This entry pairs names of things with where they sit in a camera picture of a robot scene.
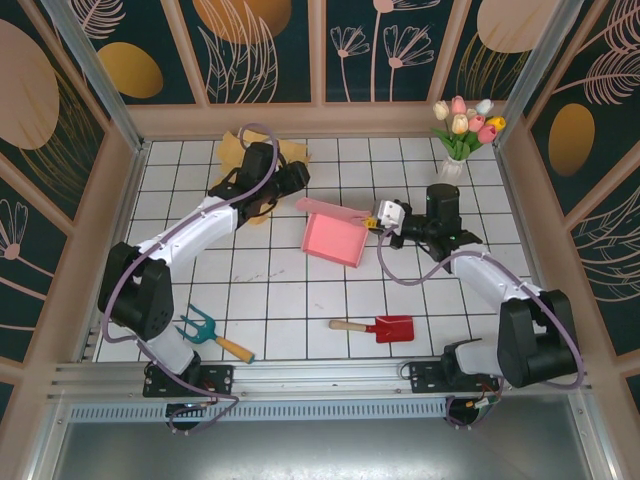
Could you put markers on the aluminium side rail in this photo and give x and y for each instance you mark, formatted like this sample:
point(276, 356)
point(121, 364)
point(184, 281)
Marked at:
point(516, 200)
point(131, 185)

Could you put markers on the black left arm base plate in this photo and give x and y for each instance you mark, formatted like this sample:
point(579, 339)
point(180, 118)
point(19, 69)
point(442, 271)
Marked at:
point(220, 380)

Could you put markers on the yellow paper box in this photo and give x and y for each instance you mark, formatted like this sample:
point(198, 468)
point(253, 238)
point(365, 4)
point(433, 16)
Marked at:
point(231, 152)

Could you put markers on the aluminium frame post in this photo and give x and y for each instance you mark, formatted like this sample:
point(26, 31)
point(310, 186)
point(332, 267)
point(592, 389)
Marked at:
point(90, 60)
point(537, 60)

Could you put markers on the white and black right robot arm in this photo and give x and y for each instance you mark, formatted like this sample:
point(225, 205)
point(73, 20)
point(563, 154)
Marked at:
point(540, 340)

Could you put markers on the white ribbed vase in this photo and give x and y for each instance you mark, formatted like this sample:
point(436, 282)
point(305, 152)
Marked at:
point(452, 167)

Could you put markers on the aluminium mounting rail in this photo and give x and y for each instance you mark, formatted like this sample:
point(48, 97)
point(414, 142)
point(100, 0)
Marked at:
point(320, 375)

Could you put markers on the artificial tulip bouquet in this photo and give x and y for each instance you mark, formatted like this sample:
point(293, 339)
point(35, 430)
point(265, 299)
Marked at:
point(472, 125)

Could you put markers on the pink paper box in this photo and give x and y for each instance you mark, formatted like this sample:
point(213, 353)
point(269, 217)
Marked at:
point(335, 237)

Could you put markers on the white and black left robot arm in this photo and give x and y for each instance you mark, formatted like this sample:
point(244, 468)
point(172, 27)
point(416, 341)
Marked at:
point(135, 290)

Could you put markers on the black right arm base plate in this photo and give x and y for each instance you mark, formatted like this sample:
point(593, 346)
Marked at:
point(425, 377)

